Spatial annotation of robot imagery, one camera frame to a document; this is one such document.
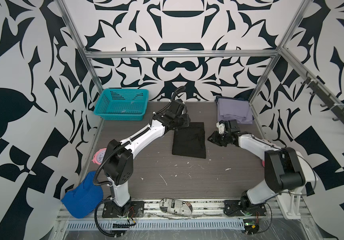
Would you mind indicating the blue cap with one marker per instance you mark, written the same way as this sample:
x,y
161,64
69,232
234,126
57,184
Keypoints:
x,y
83,200

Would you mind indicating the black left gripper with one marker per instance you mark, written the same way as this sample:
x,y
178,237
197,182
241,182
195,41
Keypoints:
x,y
187,121

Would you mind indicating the pink alarm clock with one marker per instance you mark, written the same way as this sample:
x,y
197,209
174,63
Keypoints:
x,y
99,156

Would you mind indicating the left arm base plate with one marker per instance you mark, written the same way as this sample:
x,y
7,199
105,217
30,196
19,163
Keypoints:
x,y
131,209

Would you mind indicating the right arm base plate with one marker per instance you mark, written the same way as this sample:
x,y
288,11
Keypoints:
x,y
243,208

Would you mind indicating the green circuit board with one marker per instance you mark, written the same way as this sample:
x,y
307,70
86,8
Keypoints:
x,y
251,227

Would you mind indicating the aluminium cage frame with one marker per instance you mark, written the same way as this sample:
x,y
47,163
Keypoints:
x,y
212,47

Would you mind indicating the teal plastic basket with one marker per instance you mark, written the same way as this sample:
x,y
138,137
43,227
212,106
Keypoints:
x,y
122,104

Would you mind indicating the white stand rack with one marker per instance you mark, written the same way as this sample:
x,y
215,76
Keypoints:
x,y
289,200

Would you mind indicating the black garment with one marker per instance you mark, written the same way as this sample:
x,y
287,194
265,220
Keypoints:
x,y
190,141

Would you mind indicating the lilac skirt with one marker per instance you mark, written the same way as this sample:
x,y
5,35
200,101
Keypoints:
x,y
232,109

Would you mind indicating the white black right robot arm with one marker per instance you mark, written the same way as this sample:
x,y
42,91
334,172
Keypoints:
x,y
285,169

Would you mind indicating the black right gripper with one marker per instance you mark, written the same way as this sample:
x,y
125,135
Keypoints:
x,y
214,139

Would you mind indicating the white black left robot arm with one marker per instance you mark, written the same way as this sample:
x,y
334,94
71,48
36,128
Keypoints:
x,y
118,162

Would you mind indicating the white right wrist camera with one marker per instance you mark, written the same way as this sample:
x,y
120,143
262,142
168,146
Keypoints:
x,y
223,127

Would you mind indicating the white cable duct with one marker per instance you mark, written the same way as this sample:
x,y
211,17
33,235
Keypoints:
x,y
181,224

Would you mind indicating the newspaper print shoe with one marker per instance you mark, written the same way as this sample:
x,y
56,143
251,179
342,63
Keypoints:
x,y
176,207

